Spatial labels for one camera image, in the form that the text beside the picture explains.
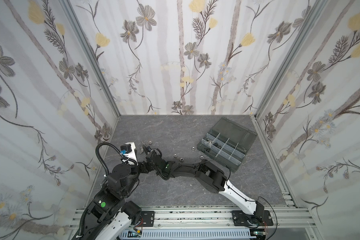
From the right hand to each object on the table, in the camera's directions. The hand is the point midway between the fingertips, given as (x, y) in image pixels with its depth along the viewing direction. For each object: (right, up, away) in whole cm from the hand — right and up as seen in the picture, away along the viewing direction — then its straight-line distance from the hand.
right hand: (143, 153), depth 93 cm
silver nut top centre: (+32, +2, +8) cm, 33 cm away
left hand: (+8, +7, -28) cm, 30 cm away
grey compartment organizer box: (+56, +6, +8) cm, 57 cm away
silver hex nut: (+38, -3, +3) cm, 38 cm away
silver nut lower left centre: (+25, -5, +2) cm, 25 cm away
